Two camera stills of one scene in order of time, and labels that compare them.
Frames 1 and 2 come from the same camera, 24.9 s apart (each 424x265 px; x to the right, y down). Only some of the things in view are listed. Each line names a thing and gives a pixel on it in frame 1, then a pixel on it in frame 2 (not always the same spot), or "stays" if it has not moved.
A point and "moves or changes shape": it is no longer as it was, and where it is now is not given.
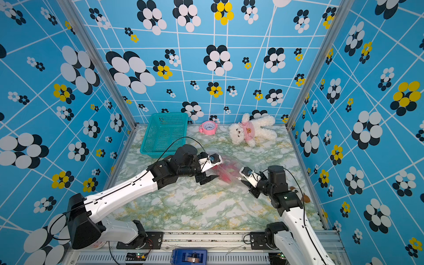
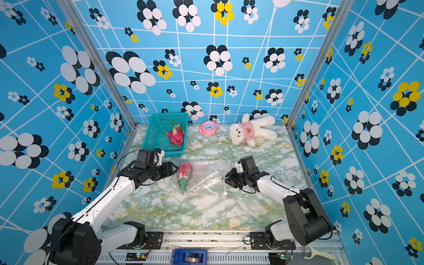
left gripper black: [203, 178] to [169, 170]
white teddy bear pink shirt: [249, 130] stays
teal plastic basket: [167, 132] stays
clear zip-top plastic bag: [231, 168] moves or changes shape
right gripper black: [254, 191] to [229, 180]
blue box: [189, 256] stays
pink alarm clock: [208, 128] stays
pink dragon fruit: [226, 172] to [176, 135]
